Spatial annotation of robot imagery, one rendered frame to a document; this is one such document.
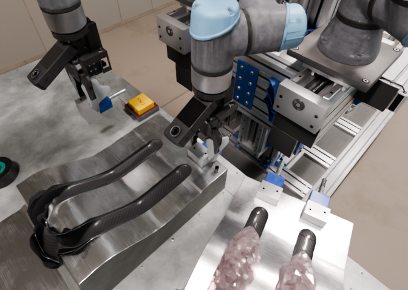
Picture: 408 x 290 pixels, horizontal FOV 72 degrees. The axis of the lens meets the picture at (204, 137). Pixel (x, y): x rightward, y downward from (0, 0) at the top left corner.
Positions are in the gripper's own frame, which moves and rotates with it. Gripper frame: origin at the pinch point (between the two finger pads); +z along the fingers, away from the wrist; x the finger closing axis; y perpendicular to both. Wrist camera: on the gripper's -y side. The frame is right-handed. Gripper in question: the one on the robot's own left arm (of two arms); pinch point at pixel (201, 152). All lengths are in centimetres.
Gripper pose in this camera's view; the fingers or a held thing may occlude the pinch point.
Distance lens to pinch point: 68.3
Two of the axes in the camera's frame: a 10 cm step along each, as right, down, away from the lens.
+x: -7.0, -5.5, 4.5
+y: 7.1, -5.2, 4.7
